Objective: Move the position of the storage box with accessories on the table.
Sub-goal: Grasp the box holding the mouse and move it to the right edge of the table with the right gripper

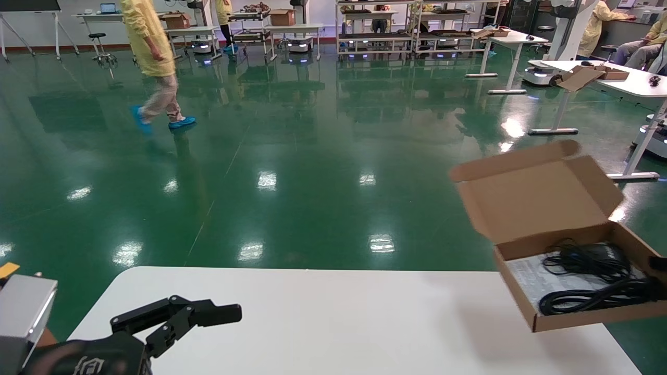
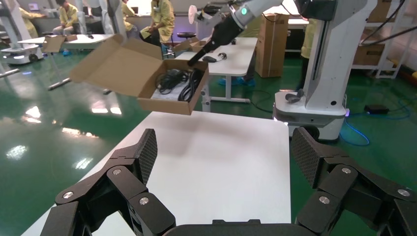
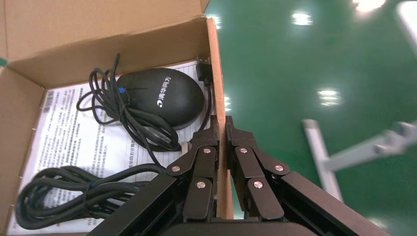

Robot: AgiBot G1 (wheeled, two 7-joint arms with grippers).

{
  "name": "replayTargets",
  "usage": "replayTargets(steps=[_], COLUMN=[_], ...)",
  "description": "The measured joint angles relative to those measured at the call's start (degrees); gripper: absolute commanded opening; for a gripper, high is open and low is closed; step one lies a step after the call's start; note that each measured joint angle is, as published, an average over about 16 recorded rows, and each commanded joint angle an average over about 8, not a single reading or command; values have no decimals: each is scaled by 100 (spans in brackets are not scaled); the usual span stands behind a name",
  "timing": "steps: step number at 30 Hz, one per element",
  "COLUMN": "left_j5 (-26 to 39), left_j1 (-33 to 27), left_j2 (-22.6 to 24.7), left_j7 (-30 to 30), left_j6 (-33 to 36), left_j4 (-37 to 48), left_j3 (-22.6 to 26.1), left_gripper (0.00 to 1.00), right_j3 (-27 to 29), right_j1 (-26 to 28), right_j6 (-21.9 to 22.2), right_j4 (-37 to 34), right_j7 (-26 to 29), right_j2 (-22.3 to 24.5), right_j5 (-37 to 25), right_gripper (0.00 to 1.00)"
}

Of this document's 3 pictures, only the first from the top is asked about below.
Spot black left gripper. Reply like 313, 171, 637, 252
21, 295, 243, 375

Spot brown cardboard storage box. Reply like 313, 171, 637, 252
449, 139, 667, 333

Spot white printed paper manual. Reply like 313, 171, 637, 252
505, 253, 652, 308

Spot large white table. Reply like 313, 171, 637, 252
527, 60, 667, 184

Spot seated person grey trousers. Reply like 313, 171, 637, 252
612, 9, 667, 71

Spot grey office desk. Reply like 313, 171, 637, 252
599, 5, 667, 47

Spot seated person in yellow coat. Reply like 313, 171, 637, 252
576, 0, 637, 59

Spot white column robot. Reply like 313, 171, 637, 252
523, 0, 600, 87

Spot white table with T legs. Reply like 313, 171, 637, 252
465, 29, 549, 95

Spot person yellow coat beige trousers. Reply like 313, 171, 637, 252
120, 0, 197, 137

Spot black cabinet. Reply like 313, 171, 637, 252
508, 0, 554, 36

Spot metal cart with black shelves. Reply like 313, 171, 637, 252
228, 10, 277, 62

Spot metal shelving rack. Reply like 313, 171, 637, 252
414, 0, 503, 58
336, 0, 417, 61

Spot long white desk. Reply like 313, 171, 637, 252
77, 11, 128, 24

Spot standing person in yellow coat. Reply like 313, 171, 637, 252
215, 0, 238, 55

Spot black display on stand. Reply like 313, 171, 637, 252
0, 0, 81, 63

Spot thick black power cable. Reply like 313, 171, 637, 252
538, 276, 667, 317

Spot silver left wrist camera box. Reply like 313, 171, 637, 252
0, 274, 58, 375

